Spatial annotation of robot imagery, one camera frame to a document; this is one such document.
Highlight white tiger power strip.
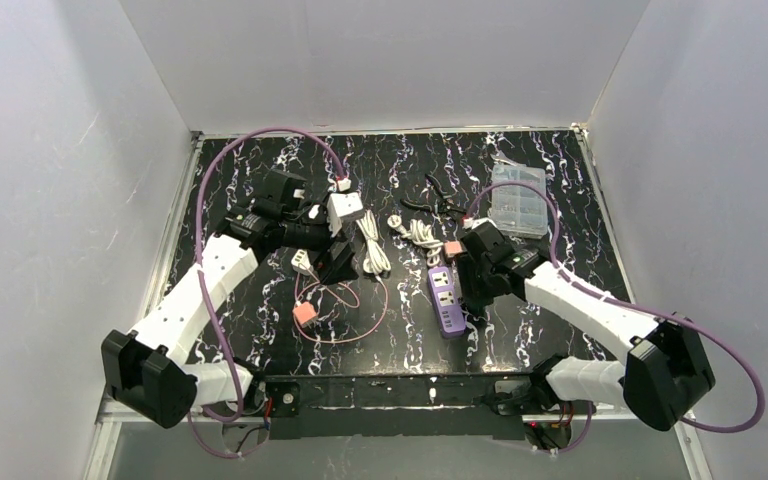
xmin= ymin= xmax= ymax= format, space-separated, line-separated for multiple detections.
xmin=291 ymin=249 xmax=312 ymax=276

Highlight pink charger with cable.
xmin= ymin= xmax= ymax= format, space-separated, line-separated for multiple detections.
xmin=291 ymin=273 xmax=390 ymax=346

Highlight purple power strip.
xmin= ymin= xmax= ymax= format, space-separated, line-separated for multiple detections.
xmin=427 ymin=266 xmax=466 ymax=339

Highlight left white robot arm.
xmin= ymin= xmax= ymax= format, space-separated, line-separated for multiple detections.
xmin=101 ymin=170 xmax=364 ymax=429

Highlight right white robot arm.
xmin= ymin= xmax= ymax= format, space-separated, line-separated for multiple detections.
xmin=455 ymin=223 xmax=716 ymax=431

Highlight clear plastic parts box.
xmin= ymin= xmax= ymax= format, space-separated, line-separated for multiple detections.
xmin=489 ymin=155 xmax=548 ymax=239

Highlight black pliers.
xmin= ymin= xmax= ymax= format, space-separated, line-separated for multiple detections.
xmin=400 ymin=173 xmax=466 ymax=220

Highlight white plug with cord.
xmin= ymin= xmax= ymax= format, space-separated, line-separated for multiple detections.
xmin=387 ymin=214 xmax=444 ymax=268

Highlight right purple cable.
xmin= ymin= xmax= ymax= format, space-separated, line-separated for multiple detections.
xmin=466 ymin=180 xmax=767 ymax=454

